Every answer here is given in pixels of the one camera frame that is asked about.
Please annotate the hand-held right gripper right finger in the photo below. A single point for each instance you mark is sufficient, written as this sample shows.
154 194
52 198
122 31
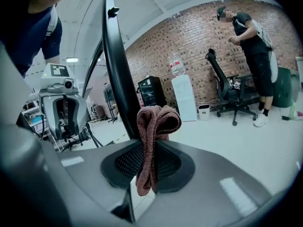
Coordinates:
201 193

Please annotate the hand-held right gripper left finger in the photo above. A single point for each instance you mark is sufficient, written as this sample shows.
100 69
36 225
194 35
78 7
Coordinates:
71 185

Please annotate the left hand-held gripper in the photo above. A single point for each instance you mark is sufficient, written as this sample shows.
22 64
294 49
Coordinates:
58 79

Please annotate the large white whiteboard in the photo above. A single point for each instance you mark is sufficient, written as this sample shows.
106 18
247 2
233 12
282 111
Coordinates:
116 67

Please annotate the brown wiping cloth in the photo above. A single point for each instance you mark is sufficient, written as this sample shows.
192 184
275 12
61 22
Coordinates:
154 126

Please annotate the long ceiling light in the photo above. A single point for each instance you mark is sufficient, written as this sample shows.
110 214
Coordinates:
72 60

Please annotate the white waste bin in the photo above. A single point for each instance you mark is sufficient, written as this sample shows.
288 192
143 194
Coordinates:
204 112

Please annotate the person's navy shirt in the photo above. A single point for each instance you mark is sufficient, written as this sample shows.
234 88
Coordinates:
23 37

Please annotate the black glass door cabinet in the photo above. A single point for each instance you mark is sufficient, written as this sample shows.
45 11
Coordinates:
151 91

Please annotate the white water dispenser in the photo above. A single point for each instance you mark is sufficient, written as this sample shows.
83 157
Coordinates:
184 98

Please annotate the black office chair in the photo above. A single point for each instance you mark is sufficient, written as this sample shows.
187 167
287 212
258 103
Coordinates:
222 84

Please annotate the spare hand-held gripper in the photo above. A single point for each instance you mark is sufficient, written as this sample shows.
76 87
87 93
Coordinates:
236 85

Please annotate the clear water bottle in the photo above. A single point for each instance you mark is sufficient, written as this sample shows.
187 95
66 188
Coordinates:
176 66

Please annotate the green spray bottle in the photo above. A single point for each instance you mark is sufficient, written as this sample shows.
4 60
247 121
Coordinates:
292 111

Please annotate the dark green bin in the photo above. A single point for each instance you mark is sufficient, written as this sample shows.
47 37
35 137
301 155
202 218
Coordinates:
284 86

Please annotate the white cabinet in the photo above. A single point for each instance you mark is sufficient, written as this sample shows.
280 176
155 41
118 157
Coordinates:
299 72

